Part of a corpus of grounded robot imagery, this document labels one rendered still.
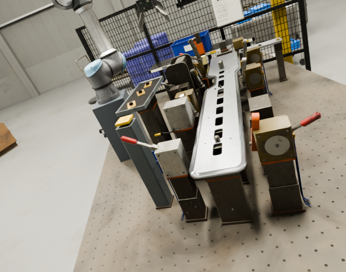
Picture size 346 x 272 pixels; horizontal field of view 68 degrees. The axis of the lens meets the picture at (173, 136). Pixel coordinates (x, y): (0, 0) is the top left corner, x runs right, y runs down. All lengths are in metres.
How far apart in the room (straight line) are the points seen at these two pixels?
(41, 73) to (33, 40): 1.26
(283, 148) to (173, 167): 0.37
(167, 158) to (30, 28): 10.87
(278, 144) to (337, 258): 0.37
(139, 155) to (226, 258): 0.49
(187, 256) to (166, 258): 0.08
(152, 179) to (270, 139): 0.53
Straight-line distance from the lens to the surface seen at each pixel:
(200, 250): 1.02
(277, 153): 0.87
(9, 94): 12.58
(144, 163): 1.08
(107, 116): 1.60
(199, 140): 1.00
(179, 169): 0.93
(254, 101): 1.09
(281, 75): 2.08
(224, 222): 1.05
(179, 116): 1.10
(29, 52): 11.76
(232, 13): 2.36
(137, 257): 1.11
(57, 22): 11.22
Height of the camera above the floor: 1.49
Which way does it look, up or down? 27 degrees down
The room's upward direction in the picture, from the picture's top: 22 degrees counter-clockwise
